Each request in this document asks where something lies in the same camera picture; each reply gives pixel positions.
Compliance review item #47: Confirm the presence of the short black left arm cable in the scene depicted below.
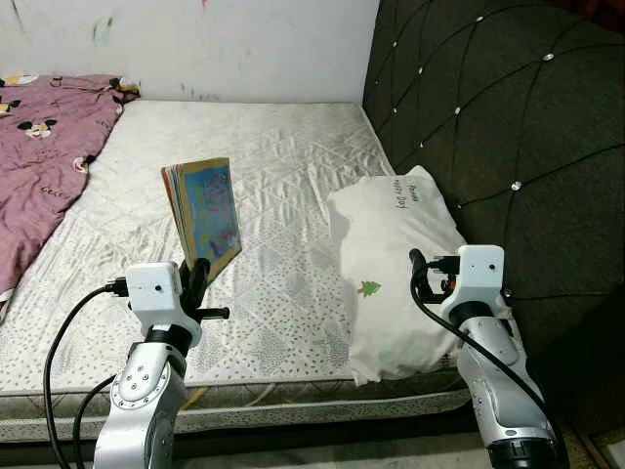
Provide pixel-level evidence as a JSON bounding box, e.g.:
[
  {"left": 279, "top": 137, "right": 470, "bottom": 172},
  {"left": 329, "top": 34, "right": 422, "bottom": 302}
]
[{"left": 72, "top": 376, "right": 124, "bottom": 469}]

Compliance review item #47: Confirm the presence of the white quilted mattress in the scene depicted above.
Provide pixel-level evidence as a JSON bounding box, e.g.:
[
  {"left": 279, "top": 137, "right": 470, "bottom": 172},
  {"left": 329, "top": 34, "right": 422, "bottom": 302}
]
[{"left": 0, "top": 101, "right": 481, "bottom": 443}]

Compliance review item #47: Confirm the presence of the purple cartoon mouse blanket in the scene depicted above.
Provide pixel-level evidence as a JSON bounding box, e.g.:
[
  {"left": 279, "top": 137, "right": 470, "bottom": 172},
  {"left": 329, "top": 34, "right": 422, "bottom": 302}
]
[{"left": 0, "top": 73, "right": 141, "bottom": 306}]

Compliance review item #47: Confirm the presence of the blue yellow children's book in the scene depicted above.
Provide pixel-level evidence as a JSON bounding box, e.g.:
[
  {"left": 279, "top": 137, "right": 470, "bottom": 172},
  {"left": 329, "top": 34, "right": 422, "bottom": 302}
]
[{"left": 161, "top": 156, "right": 243, "bottom": 287}]

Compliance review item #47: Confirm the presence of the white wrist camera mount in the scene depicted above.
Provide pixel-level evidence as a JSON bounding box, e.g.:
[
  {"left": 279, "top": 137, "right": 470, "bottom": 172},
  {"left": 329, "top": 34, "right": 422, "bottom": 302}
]
[
  {"left": 125, "top": 262, "right": 201, "bottom": 343},
  {"left": 444, "top": 244, "right": 509, "bottom": 323}
]

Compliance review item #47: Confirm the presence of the dark bed frame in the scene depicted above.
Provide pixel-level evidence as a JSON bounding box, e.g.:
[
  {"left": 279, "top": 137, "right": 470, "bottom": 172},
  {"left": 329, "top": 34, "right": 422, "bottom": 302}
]
[{"left": 0, "top": 410, "right": 494, "bottom": 465}]

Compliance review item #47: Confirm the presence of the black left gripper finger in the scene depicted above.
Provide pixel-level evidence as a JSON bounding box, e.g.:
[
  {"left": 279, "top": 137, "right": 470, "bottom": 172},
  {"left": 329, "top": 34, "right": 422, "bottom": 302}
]
[{"left": 183, "top": 257, "right": 211, "bottom": 314}]

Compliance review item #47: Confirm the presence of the dark tufted headboard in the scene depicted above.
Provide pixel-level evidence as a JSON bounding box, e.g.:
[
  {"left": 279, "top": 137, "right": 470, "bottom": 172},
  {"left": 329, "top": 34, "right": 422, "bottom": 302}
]
[{"left": 361, "top": 0, "right": 625, "bottom": 433}]

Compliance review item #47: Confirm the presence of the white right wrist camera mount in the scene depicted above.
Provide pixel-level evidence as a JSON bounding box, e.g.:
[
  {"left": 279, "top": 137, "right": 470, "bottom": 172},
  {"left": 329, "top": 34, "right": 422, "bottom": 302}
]
[{"left": 444, "top": 244, "right": 509, "bottom": 323}]

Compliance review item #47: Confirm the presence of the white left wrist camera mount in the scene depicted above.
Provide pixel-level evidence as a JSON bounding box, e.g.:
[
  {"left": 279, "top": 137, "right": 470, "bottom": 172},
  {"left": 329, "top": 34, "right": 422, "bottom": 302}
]
[{"left": 125, "top": 262, "right": 201, "bottom": 343}]

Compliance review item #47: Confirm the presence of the beige pillow with green tree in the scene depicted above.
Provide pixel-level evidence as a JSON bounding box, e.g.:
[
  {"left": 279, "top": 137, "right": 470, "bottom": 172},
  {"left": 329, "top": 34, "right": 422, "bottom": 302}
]
[{"left": 327, "top": 166, "right": 521, "bottom": 386}]

